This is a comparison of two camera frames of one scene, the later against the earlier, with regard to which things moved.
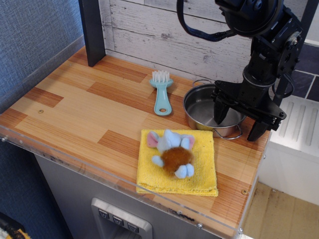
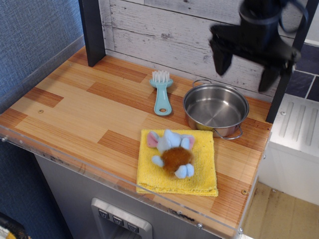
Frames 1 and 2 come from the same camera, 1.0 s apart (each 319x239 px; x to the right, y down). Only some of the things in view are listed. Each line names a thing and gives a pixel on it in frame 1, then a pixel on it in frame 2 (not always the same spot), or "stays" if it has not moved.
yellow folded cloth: (152, 178) stays
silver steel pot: (199, 109) stays
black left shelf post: (92, 31) stays
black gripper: (256, 102) to (259, 42)
